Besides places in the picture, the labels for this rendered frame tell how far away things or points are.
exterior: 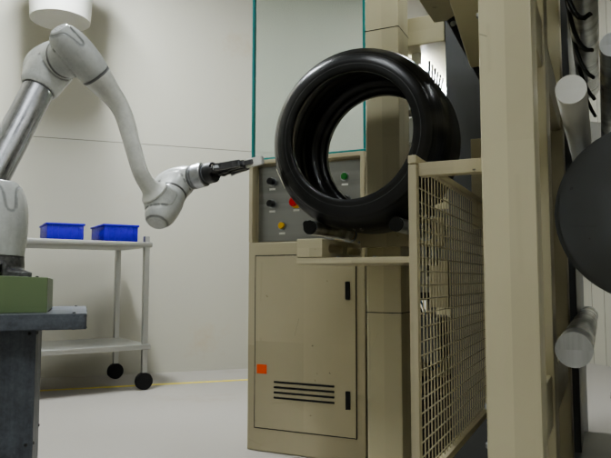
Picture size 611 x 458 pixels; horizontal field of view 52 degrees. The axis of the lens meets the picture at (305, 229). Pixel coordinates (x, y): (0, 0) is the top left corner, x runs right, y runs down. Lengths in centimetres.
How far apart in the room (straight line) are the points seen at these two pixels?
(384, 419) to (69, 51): 161
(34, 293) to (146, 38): 396
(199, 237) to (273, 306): 257
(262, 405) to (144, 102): 319
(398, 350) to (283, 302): 67
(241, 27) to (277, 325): 349
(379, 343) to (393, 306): 14
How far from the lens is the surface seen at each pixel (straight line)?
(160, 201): 221
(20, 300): 180
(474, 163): 134
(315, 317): 267
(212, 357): 530
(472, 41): 211
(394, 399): 229
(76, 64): 219
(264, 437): 286
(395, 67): 196
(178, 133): 535
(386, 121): 233
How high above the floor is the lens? 74
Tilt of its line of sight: 5 degrees up
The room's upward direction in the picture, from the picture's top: straight up
